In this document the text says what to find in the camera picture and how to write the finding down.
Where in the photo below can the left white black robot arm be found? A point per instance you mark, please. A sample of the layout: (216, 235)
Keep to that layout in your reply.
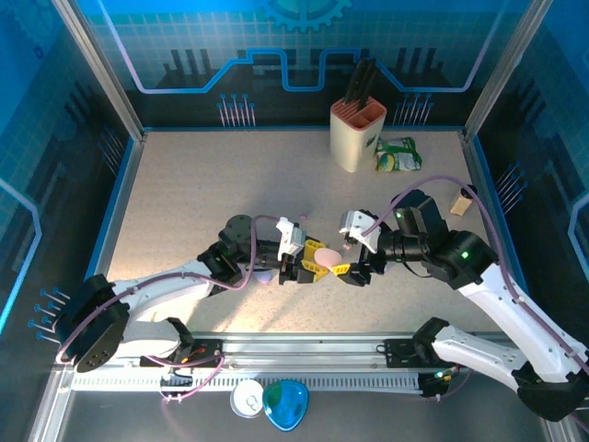
(152, 295)

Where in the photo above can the black capped spice bottle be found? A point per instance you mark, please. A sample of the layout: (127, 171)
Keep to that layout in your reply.
(461, 202)

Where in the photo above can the aluminium table rail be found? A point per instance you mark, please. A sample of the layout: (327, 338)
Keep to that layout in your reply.
(299, 343)

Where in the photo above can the aluminium frame post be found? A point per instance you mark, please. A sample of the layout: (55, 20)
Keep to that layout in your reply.
(503, 69)
(104, 69)

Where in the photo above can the blue heart-shaped container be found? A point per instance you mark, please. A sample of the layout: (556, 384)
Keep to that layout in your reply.
(285, 405)

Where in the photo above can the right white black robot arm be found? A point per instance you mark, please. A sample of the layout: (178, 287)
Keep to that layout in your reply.
(501, 305)

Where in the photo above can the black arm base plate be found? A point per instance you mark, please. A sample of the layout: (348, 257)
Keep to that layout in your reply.
(209, 345)
(400, 352)

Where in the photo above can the cream knife block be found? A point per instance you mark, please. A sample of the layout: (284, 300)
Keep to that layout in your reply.
(352, 143)

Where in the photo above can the green snack bag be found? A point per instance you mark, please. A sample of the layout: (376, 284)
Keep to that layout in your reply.
(398, 156)

